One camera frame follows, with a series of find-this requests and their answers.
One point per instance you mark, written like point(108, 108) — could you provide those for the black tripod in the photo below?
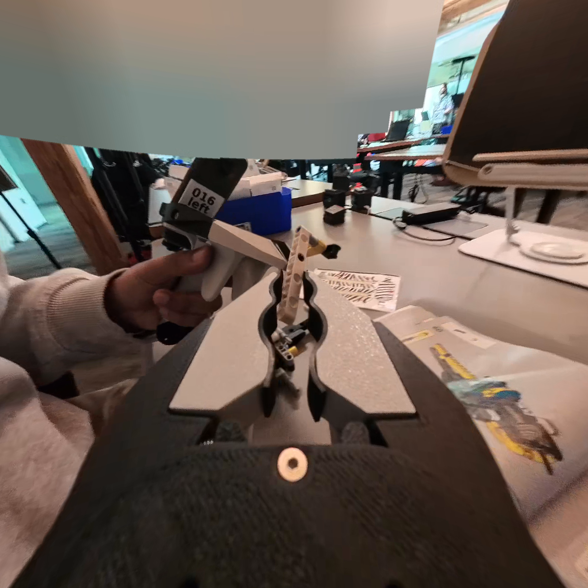
point(32, 229)

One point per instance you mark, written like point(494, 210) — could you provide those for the blue plastic bin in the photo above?
point(262, 213)

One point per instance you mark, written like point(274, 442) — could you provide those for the background wooden desk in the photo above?
point(404, 151)

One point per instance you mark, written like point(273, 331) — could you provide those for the lego instruction booklet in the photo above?
point(505, 367)

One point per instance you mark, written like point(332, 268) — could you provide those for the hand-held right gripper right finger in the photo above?
point(358, 363)

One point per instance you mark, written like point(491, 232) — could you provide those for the multicoloured lego technic model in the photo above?
point(294, 275)

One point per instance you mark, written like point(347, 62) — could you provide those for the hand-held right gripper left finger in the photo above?
point(225, 358)

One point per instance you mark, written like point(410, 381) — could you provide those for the person's left hand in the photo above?
point(147, 289)

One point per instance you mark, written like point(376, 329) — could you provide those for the small black box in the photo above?
point(334, 215)
point(361, 200)
point(334, 197)

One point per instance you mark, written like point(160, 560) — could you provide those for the monitor on white stand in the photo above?
point(528, 92)

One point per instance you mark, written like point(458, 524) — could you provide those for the wooden post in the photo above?
point(69, 202)

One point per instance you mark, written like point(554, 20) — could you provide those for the person's left forearm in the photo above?
point(55, 317)

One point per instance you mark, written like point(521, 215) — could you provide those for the black power adapter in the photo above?
point(429, 212)

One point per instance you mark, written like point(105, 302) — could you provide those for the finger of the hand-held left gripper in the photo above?
point(248, 243)

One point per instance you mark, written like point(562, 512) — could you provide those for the zebra striped sticker sheet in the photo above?
point(363, 287)

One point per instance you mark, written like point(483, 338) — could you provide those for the person's grey sweater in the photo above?
point(41, 459)

